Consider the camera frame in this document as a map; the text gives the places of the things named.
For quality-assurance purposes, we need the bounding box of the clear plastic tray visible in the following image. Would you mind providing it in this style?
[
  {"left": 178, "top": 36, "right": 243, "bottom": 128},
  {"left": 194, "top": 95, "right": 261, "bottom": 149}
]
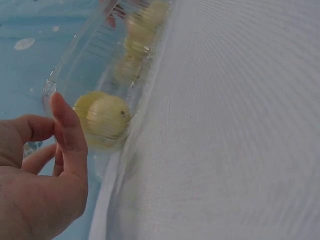
[{"left": 41, "top": 0, "right": 176, "bottom": 154}]

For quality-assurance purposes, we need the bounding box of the person's left hand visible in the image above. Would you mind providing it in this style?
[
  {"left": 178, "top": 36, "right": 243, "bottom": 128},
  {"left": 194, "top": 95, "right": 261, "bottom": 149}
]
[{"left": 0, "top": 91, "right": 89, "bottom": 240}]

